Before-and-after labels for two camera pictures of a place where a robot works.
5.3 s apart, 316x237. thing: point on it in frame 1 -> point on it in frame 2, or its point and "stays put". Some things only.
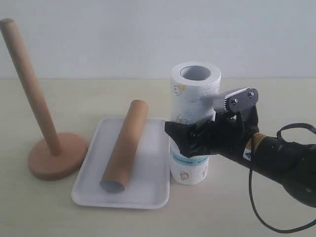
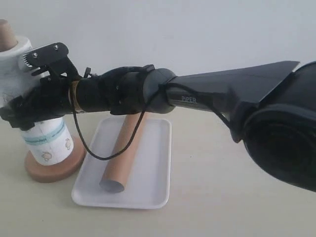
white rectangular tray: [148, 184] stays put
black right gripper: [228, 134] -> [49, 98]
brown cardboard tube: [115, 177] stays put
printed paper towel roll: [192, 90] -> [49, 141]
